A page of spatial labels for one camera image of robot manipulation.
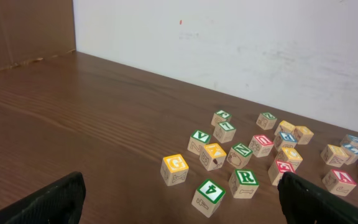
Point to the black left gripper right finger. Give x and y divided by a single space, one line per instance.
305 203

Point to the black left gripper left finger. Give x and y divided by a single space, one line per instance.
59 202

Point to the yellow C block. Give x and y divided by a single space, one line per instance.
290 155

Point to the green R block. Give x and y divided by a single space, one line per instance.
243 183

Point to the yellow O block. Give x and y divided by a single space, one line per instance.
302 134

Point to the red A block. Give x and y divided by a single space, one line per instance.
338 182

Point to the red E block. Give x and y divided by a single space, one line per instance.
277 169

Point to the yellow S block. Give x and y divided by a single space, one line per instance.
334 155

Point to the blue P block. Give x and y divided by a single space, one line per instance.
284 140

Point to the blue L block upper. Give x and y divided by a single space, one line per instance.
352 152

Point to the red U block left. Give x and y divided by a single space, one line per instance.
261 145

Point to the blue D block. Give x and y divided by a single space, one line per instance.
350 139

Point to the yellow block beside Z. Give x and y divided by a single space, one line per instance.
285 127

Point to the green N block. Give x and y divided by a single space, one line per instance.
239 155

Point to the green Z block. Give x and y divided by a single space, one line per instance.
266 120

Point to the green 4 block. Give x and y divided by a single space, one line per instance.
208 197

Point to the yellow K block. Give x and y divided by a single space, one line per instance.
212 156

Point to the green 7 block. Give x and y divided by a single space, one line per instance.
224 132

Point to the yellow G block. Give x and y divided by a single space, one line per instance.
174 169

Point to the green J block left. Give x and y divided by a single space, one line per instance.
220 116

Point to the green V block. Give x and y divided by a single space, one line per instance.
197 141

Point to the brown cardboard panel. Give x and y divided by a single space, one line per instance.
34 29

